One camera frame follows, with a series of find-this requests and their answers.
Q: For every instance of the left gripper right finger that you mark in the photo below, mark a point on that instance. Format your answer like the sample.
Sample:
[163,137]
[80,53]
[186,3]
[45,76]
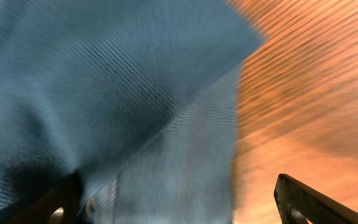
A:
[298,203]

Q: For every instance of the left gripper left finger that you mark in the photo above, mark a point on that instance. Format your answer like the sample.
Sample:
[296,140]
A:
[60,204]

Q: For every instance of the dark blue t-shirt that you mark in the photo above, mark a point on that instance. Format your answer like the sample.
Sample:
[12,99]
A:
[135,97]

